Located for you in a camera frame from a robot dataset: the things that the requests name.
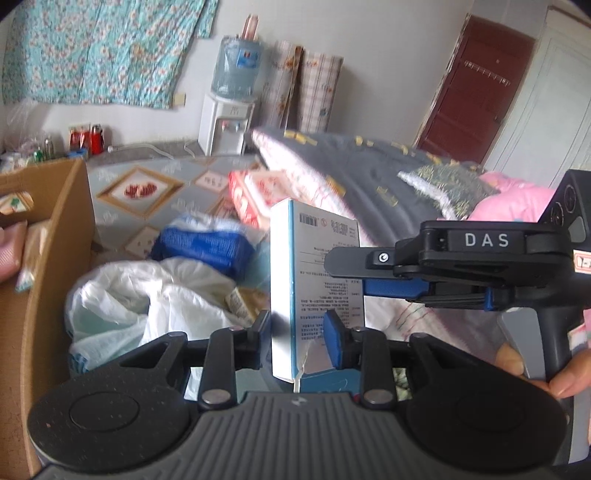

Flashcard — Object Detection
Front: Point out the white plastic bag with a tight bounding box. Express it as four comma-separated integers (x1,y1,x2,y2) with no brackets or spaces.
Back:
65,256,278,402

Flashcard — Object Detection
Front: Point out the blue packet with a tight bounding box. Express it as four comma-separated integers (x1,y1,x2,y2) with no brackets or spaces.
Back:
151,225,257,278

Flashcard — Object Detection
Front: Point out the person's right hand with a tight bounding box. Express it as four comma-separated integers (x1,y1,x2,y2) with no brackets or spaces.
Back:
496,345,591,400

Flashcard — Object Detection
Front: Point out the white cable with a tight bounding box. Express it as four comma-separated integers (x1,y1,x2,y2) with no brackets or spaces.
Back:
107,142,205,160

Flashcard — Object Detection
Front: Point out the white water dispenser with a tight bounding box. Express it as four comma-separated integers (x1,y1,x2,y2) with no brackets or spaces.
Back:
198,92,256,157

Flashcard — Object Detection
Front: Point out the grey blanket with yellow print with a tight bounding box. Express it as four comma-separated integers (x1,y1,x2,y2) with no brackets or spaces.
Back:
252,127,504,354

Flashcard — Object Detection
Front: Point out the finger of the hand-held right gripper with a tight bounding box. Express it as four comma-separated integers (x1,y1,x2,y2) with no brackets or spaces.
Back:
362,277,490,310
323,246,420,278

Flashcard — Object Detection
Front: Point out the clear bag of cotton swabs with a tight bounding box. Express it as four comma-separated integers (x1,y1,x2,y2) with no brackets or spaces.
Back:
16,219,51,294

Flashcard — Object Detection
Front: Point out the rolled plaid mat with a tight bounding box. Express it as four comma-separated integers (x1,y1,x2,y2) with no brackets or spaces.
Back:
298,50,345,134

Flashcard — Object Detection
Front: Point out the clear plastic bag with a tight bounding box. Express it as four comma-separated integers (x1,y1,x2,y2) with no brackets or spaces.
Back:
0,99,52,162

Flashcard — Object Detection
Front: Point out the dark red door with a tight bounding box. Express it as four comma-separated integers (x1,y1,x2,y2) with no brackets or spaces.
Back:
416,14,536,164

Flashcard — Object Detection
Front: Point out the white and blue carton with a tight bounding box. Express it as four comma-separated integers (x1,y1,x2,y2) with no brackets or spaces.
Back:
269,198,365,384

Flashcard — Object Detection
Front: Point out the red and white packet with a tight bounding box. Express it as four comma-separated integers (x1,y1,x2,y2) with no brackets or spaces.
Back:
228,170,296,229

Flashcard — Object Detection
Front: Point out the door hook rail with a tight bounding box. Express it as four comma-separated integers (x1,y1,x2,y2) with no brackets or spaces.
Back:
463,59,509,88

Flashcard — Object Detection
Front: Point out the dark floral pillow with lace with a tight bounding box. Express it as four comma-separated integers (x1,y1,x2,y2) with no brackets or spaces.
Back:
398,162,502,220

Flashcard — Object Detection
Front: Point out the rolled floral mat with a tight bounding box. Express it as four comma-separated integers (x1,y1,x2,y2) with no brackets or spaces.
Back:
261,39,303,130

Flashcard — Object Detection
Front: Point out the green mottled cloth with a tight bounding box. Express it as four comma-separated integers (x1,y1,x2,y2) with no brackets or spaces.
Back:
392,367,413,402

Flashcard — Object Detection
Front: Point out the white wardrobe door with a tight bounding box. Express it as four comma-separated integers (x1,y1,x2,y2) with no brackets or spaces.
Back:
485,7,591,190

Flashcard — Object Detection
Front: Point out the fruit print table cover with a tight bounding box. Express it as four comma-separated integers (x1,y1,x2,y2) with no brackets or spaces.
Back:
85,138,278,259

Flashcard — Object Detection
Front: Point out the brown cardboard box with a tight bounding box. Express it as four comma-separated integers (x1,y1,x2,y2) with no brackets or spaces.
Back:
0,158,98,480

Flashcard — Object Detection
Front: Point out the teal floral wall cloth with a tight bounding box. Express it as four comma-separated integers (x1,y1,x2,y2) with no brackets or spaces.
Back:
2,0,220,109

